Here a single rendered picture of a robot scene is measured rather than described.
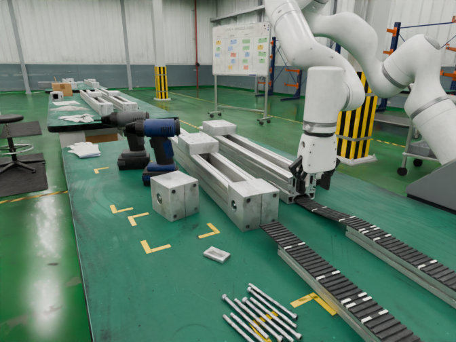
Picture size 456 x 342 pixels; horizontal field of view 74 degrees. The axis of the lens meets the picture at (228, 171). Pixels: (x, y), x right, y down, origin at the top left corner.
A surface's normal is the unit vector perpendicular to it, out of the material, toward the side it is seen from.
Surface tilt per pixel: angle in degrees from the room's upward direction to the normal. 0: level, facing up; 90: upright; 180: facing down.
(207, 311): 0
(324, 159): 88
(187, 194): 90
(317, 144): 86
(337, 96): 90
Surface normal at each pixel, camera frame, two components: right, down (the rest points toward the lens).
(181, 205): 0.66, 0.26
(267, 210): 0.41, 0.30
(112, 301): 0.00, -0.94
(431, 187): -0.87, 0.16
